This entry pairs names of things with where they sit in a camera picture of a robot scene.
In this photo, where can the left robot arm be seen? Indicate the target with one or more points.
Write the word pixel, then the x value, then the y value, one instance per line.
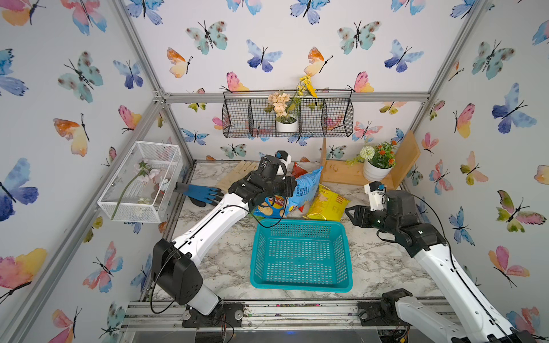
pixel 175 263

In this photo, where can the teal plastic basket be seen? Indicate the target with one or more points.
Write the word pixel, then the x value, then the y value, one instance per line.
pixel 302 255

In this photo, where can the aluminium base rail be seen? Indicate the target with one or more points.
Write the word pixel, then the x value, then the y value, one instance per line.
pixel 267 315

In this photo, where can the yellow chips bag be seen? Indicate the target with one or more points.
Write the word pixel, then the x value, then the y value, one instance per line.
pixel 327 206

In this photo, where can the white wire mesh box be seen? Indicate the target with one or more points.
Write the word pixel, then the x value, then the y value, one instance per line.
pixel 141 188

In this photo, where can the red chips bag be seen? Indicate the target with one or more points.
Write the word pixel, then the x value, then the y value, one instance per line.
pixel 298 171

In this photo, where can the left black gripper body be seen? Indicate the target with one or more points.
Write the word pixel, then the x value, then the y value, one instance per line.
pixel 282 188

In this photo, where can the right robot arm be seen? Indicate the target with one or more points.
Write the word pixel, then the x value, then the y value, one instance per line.
pixel 395 213

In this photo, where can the white pot with peach flowers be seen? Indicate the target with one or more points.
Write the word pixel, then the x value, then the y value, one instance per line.
pixel 287 108

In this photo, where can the white pot with orange flowers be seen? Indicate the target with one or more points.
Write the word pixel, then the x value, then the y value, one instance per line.
pixel 377 160

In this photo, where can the light blue chips bag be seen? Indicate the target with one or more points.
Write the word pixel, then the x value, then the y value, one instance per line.
pixel 305 191

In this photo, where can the beige rubber glove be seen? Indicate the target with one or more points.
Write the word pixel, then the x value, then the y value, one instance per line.
pixel 242 169

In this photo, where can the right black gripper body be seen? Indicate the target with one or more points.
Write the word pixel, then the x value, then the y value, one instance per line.
pixel 370 219

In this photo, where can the wooden corner shelf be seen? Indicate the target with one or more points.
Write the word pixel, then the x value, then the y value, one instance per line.
pixel 336 171

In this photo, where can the pink artificial flower stem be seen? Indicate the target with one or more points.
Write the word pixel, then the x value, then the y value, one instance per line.
pixel 145 172

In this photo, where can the blue black work glove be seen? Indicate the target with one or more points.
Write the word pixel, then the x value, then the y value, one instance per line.
pixel 199 195

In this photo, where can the black wire wall basket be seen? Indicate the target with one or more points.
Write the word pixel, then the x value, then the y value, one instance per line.
pixel 271 114

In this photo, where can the dark blue Lay's chips bag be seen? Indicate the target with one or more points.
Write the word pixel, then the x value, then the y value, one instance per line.
pixel 276 207

